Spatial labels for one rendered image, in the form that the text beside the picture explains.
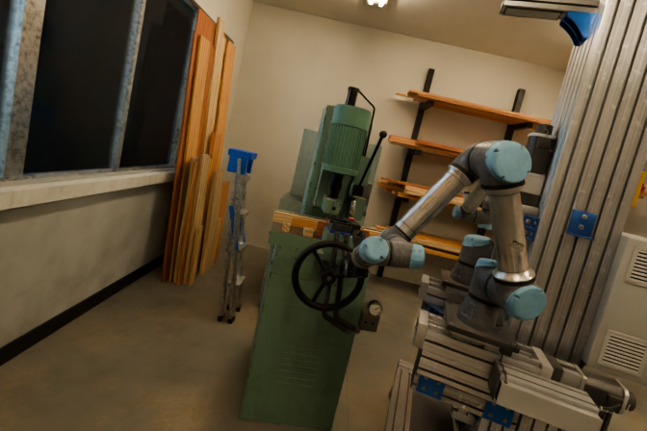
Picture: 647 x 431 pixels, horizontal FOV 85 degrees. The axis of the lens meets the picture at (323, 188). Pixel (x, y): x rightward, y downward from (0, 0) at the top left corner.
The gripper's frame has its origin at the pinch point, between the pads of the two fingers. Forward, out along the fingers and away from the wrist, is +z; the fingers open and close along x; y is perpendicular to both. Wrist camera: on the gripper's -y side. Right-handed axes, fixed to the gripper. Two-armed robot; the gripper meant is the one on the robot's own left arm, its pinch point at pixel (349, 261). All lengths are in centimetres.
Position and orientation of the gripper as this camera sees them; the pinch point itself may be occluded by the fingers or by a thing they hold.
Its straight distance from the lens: 134.0
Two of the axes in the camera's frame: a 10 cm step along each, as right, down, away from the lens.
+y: -0.8, 9.2, -3.7
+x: 9.9, 1.3, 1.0
